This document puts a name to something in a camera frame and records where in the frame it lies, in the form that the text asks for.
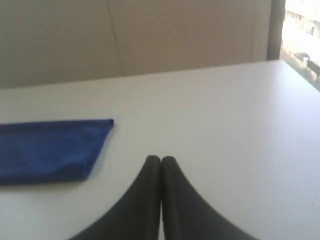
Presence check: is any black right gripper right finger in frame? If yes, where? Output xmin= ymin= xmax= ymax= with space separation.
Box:
xmin=161 ymin=156 xmax=253 ymax=240

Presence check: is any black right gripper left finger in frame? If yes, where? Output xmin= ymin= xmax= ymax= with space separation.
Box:
xmin=72 ymin=155 xmax=161 ymax=240

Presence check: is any blue microfiber cloth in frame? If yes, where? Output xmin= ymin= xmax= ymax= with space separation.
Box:
xmin=0 ymin=119 xmax=114 ymax=186

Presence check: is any dark window frame post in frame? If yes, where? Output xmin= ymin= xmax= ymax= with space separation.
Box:
xmin=266 ymin=0 xmax=286 ymax=61

